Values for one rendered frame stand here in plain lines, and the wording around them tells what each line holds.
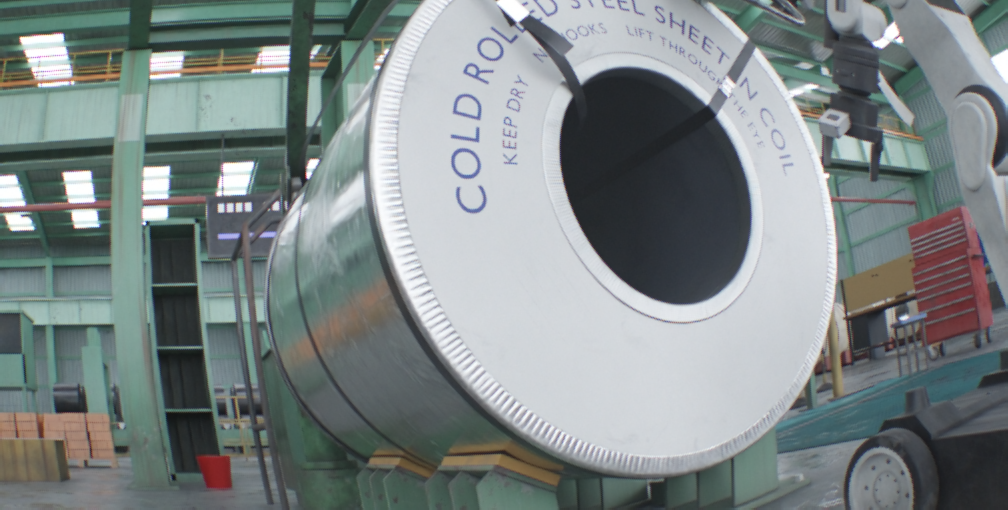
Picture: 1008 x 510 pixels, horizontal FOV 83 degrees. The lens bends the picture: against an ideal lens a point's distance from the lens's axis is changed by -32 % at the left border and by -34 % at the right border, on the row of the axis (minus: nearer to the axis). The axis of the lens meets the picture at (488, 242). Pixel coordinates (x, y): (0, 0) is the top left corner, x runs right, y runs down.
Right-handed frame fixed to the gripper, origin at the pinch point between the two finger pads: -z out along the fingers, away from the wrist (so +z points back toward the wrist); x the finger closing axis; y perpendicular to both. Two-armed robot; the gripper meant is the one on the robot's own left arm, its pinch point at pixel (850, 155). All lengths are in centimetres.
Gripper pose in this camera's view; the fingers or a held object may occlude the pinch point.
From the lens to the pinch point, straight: 121.6
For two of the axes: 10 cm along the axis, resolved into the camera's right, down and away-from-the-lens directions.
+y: -8.6, 0.9, -5.1
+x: -5.1, -2.7, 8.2
